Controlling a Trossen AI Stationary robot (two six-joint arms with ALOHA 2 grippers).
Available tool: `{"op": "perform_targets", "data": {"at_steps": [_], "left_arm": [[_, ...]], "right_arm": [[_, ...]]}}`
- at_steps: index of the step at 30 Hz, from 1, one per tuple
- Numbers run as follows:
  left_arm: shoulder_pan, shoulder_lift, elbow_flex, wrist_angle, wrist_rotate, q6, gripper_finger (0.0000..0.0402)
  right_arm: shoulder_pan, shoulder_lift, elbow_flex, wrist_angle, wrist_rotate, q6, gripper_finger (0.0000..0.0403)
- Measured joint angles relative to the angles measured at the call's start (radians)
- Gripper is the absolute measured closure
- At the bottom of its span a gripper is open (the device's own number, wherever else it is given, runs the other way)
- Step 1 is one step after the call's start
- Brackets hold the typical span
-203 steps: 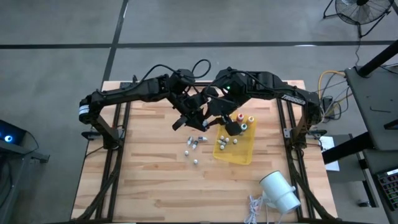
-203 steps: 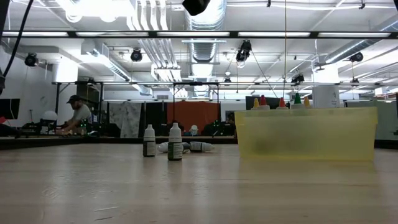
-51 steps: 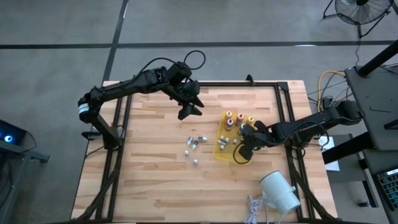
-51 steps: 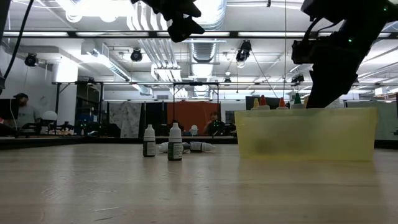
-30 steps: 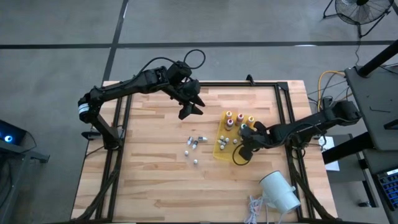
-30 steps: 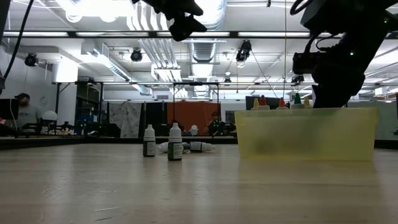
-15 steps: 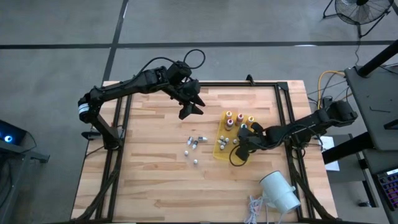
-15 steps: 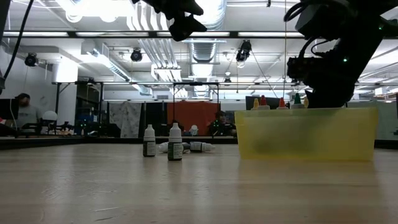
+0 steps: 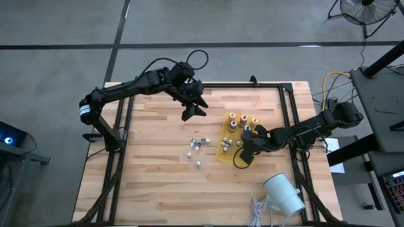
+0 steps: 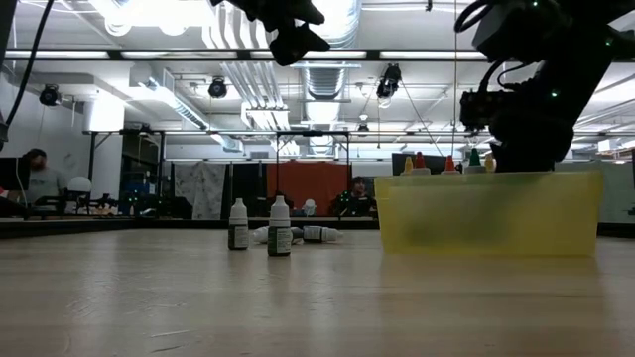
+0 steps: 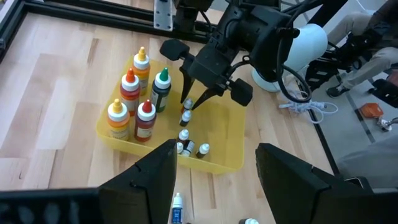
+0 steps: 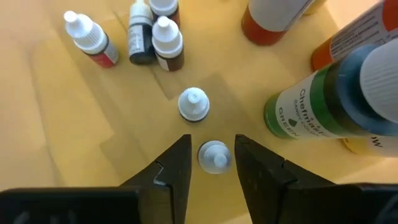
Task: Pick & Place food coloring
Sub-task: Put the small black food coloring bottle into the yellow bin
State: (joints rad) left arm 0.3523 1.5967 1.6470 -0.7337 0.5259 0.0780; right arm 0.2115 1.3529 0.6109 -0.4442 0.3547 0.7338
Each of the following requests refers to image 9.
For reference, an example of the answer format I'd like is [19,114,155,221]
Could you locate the white cylindrical lamp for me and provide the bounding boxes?
[263,172,306,218]

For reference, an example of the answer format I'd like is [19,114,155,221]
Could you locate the white paper sheet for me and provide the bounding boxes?
[323,137,346,175]

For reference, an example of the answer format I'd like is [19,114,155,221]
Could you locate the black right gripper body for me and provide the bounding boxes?
[241,129,269,152]

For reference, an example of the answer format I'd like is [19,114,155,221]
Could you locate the black aluminium table frame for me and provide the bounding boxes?
[72,81,342,227]

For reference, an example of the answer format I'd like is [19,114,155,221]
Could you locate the dark metal stand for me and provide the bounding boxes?
[0,141,51,227]

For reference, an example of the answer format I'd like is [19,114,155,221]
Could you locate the grey cart top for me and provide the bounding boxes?
[349,64,404,154]

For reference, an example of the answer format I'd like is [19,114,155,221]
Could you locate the white coiled cable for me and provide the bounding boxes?
[247,197,275,227]

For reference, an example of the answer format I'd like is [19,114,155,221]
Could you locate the computer with blue light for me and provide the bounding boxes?
[0,121,28,148]

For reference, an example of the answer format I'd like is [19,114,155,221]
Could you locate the black floor fan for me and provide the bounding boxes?
[327,0,401,39]

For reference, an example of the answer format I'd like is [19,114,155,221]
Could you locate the yellow translucent plastic bin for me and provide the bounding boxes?
[215,111,263,168]

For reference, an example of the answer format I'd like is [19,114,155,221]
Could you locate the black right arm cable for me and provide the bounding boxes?
[232,148,253,170]

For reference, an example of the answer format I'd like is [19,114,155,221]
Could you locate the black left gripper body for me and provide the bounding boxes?
[176,78,205,107]

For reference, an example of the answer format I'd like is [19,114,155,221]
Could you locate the keyboard with coloured keys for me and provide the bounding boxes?
[381,170,404,214]

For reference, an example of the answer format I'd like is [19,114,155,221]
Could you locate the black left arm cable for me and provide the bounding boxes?
[135,49,210,79]

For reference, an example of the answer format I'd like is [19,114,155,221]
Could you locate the black cart beam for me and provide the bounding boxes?
[326,134,379,167]

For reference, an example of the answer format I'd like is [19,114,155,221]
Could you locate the yellow cable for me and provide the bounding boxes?
[321,71,352,111]

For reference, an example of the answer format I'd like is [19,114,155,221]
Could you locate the black pole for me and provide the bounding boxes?
[362,40,404,79]

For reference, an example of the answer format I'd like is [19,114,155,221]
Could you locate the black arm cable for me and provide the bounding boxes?
[232,148,253,170]
[135,49,210,79]

